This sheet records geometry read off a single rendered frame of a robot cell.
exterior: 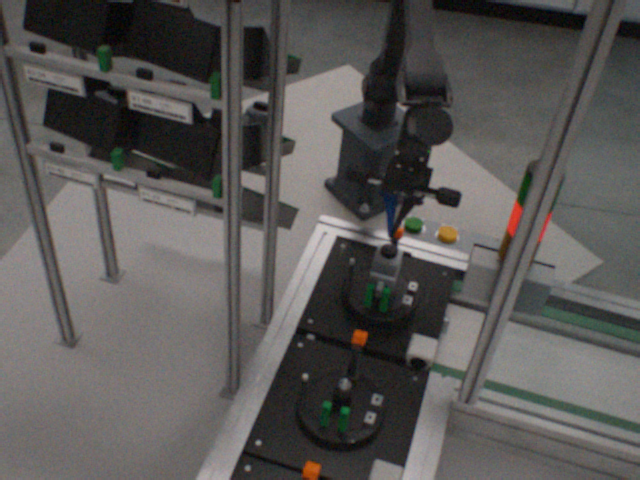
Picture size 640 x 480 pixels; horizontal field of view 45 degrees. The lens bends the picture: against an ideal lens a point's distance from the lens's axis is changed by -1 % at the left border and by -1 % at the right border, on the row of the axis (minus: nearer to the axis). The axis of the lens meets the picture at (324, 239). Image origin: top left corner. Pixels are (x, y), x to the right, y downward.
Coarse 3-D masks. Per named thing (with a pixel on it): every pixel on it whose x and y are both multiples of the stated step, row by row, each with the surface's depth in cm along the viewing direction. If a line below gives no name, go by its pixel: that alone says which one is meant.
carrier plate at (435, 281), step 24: (336, 240) 151; (336, 264) 146; (360, 264) 147; (408, 264) 148; (432, 264) 148; (336, 288) 142; (432, 288) 144; (312, 312) 138; (336, 312) 138; (432, 312) 140; (336, 336) 134; (384, 336) 135; (408, 336) 135; (432, 336) 136
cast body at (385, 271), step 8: (384, 248) 133; (392, 248) 133; (400, 248) 134; (376, 256) 132; (384, 256) 132; (392, 256) 132; (400, 256) 133; (376, 264) 132; (384, 264) 132; (392, 264) 131; (400, 264) 136; (376, 272) 134; (384, 272) 133; (392, 272) 132; (376, 280) 134; (384, 280) 133; (392, 280) 133; (392, 288) 134; (376, 296) 134
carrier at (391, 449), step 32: (288, 352) 131; (320, 352) 131; (288, 384) 126; (320, 384) 124; (352, 384) 125; (384, 384) 128; (416, 384) 128; (288, 416) 122; (320, 416) 120; (352, 416) 121; (384, 416) 122; (416, 416) 124; (256, 448) 117; (288, 448) 118; (320, 448) 118; (352, 448) 119; (384, 448) 119
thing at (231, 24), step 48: (288, 0) 103; (0, 48) 99; (240, 48) 90; (240, 96) 95; (240, 144) 100; (96, 192) 139; (240, 192) 106; (48, 240) 125; (240, 240) 112; (48, 288) 132; (240, 336) 127; (240, 384) 138
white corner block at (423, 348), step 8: (416, 336) 133; (424, 336) 133; (416, 344) 132; (424, 344) 132; (432, 344) 132; (408, 352) 131; (416, 352) 130; (424, 352) 131; (432, 352) 131; (408, 360) 132; (416, 360) 131; (424, 360) 130; (432, 360) 130; (424, 368) 132
